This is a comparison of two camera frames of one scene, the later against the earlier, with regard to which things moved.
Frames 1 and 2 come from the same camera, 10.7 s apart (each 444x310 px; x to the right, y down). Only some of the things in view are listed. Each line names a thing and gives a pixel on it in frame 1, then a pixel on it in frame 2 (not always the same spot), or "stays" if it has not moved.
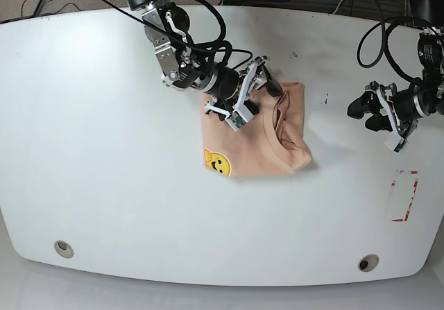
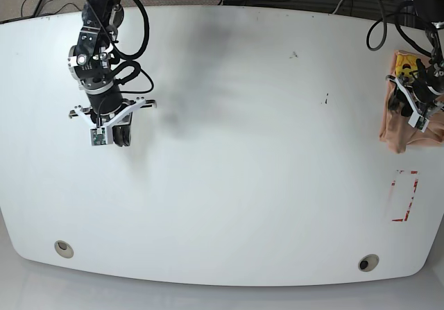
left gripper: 225,82 to 108,108
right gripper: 404,106 to 424,90
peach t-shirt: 273,142 to 395,129
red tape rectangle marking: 402,189 stays
